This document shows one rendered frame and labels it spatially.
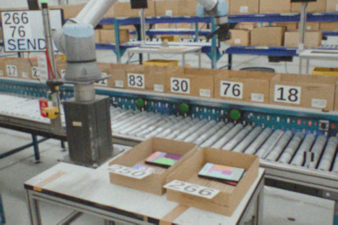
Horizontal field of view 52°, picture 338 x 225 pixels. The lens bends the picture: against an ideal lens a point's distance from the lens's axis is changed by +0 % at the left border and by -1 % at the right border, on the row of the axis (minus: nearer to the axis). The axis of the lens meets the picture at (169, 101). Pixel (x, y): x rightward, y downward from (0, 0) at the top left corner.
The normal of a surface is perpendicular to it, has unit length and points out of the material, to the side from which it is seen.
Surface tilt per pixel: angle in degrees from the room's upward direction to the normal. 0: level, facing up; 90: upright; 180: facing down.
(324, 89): 90
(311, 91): 90
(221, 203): 91
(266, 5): 90
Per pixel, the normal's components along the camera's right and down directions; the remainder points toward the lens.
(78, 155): -0.45, 0.24
